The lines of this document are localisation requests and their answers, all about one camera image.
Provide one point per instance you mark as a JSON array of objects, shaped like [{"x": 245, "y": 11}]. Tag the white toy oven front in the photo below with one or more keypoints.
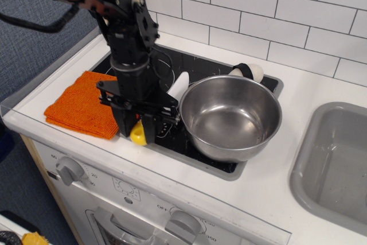
[{"x": 103, "y": 209}]

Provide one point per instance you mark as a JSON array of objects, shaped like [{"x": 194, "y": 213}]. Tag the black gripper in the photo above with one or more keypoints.
[{"x": 137, "y": 91}]

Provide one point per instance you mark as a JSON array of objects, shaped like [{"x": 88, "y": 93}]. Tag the grey oven temperature knob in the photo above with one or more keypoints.
[{"x": 184, "y": 226}]

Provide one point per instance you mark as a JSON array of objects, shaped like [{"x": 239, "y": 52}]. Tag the white sushi toy black band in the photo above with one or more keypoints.
[{"x": 250, "y": 71}]

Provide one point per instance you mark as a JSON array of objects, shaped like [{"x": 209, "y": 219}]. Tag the grey timer knob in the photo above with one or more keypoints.
[{"x": 69, "y": 170}]

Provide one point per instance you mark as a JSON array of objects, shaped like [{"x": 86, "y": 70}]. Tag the grey toy sink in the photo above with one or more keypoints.
[{"x": 329, "y": 175}]

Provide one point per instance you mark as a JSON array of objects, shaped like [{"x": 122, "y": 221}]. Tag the stainless steel bowl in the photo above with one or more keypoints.
[{"x": 230, "y": 118}]

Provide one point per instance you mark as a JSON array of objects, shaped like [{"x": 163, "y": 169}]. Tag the orange folded cloth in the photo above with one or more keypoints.
[{"x": 79, "y": 108}]

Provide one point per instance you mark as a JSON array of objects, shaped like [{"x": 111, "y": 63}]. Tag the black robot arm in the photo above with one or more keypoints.
[{"x": 127, "y": 27}]

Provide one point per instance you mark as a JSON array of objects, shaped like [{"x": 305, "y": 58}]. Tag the black toy stove top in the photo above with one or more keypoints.
[{"x": 173, "y": 140}]

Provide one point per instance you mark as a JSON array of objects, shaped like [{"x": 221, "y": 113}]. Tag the yellow handled white toy knife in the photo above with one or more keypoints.
[{"x": 137, "y": 134}]

